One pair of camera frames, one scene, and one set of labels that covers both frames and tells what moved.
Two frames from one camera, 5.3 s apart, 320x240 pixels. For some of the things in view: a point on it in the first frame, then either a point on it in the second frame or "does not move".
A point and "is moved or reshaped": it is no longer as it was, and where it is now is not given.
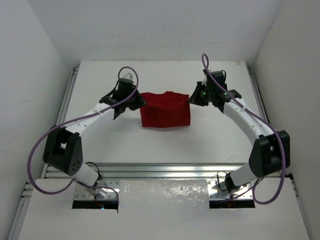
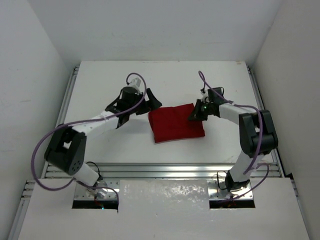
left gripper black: [136, 101] -> [144, 105]
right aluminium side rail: [258, 96] does not move
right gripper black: [195, 99] -> [197, 114]
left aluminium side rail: [65, 105] does not move
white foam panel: [163, 196] does not move
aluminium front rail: [164, 170] does not move
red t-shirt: [165, 109] is moved or reshaped
